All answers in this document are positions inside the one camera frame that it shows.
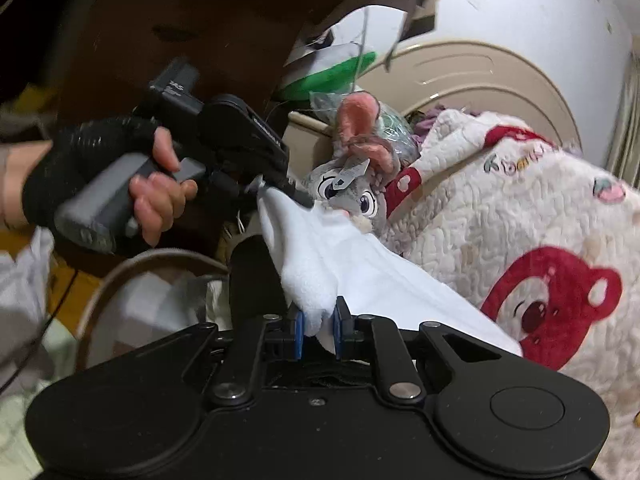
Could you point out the purple cloth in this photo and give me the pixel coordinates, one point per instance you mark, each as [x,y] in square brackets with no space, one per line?
[431,122]

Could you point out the person's left forearm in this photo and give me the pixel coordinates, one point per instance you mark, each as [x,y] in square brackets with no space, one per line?
[15,185]

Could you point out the person's left hand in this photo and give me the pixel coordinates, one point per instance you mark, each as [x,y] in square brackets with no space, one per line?
[75,160]

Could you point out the brown cardboard box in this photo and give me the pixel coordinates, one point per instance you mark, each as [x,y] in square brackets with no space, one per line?
[225,35]

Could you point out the light grey clothing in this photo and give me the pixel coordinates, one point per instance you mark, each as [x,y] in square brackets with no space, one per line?
[22,300]

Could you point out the green white plastic bag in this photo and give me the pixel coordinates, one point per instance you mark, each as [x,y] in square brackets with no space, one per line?
[330,70]

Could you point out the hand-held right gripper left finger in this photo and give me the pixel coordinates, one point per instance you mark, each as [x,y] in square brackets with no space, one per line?
[298,334]

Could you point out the round brown rim basket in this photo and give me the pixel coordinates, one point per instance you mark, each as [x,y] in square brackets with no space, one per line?
[150,305]

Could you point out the light green blanket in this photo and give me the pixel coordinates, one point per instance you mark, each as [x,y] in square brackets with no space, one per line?
[57,342]

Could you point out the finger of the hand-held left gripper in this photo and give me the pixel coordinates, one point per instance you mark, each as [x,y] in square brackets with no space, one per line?
[287,191]

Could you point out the red bear print quilt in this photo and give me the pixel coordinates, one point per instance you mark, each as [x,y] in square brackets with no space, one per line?
[525,220]

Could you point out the grey rabbit plush toy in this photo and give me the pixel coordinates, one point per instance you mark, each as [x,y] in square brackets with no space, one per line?
[360,195]

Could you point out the white garment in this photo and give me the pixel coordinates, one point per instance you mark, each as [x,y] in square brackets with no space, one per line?
[350,260]

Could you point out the clear plastic bag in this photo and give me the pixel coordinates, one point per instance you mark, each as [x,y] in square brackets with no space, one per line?
[400,127]

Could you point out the beige headboard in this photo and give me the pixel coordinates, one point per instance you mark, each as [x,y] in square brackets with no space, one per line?
[480,75]

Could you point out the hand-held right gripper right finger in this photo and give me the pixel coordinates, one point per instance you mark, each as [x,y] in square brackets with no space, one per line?
[337,332]

